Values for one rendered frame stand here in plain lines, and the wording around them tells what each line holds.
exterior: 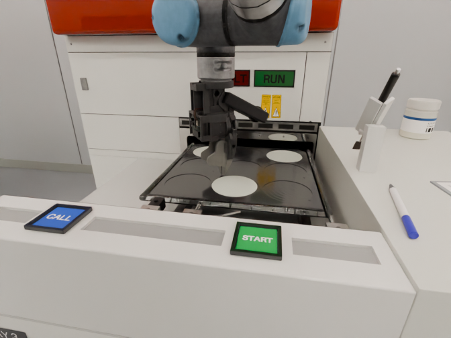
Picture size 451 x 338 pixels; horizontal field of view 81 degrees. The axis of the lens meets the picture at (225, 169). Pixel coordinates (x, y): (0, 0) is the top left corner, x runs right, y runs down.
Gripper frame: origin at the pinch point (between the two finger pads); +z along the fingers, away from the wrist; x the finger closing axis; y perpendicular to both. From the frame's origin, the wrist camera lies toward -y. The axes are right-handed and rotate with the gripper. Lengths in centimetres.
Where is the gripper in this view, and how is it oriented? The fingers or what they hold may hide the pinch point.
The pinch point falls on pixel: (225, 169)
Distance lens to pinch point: 62.7
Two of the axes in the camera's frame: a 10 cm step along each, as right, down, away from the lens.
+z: 0.0, 9.2, 3.9
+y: -9.0, 1.7, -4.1
